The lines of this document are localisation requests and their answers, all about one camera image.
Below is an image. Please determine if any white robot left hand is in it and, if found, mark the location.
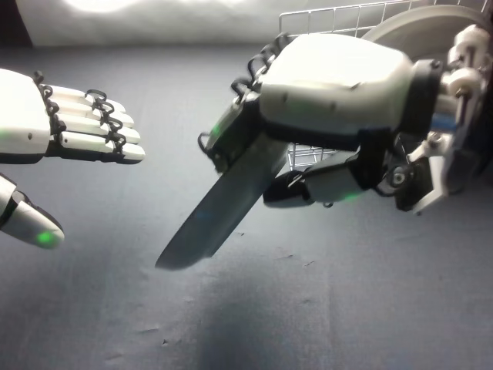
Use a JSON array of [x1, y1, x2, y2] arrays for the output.
[[0, 68, 147, 250]]

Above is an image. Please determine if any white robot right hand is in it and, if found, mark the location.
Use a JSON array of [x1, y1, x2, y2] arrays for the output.
[[198, 32, 417, 211]]

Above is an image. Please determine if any white sheet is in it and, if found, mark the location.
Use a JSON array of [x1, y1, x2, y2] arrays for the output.
[[17, 0, 493, 50]]

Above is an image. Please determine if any white plate with dark rim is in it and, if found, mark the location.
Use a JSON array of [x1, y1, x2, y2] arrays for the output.
[[154, 133, 288, 272], [361, 2, 493, 62]]

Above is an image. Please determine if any metal wire dish rack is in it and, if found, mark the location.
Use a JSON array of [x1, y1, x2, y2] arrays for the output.
[[278, 0, 493, 182]]

